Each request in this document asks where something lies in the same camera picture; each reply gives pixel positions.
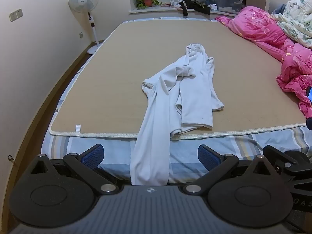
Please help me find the white long sleeve shirt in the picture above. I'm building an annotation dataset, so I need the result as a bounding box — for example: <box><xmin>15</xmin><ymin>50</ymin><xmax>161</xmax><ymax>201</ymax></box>
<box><xmin>130</xmin><ymin>43</ymin><xmax>224</xmax><ymax>186</ymax></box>

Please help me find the striped blue bed sheet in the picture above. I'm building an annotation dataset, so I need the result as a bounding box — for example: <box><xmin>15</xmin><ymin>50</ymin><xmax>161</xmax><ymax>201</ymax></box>
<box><xmin>41</xmin><ymin>126</ymin><xmax>311</xmax><ymax>183</ymax></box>

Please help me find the beige bed mat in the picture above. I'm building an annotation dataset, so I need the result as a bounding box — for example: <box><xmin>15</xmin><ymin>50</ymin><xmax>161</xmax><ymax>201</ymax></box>
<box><xmin>49</xmin><ymin>19</ymin><xmax>305</xmax><ymax>138</ymax></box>

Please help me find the smartphone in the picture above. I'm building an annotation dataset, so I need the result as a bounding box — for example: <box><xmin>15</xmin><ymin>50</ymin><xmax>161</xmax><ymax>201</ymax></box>
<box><xmin>306</xmin><ymin>86</ymin><xmax>312</xmax><ymax>104</ymax></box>

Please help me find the pink floral quilt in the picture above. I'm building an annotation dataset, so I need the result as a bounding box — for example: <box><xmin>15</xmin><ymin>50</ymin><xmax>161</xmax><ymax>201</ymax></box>
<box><xmin>216</xmin><ymin>6</ymin><xmax>311</xmax><ymax>118</ymax></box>

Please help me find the white floral quilt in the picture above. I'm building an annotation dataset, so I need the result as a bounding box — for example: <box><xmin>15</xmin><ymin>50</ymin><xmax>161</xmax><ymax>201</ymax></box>
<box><xmin>272</xmin><ymin>0</ymin><xmax>312</xmax><ymax>49</ymax></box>

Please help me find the white standing fan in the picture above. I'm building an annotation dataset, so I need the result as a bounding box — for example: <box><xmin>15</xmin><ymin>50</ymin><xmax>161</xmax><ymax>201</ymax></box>
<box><xmin>68</xmin><ymin>0</ymin><xmax>101</xmax><ymax>55</ymax></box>

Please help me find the potted green plant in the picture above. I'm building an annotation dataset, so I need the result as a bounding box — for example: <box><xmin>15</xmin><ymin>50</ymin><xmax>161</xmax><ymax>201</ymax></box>
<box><xmin>135</xmin><ymin>0</ymin><xmax>162</xmax><ymax>10</ymax></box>

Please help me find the double wall switch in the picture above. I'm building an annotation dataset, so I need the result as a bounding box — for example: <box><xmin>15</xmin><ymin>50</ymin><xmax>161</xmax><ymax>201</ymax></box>
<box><xmin>8</xmin><ymin>9</ymin><xmax>23</xmax><ymax>22</ymax></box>

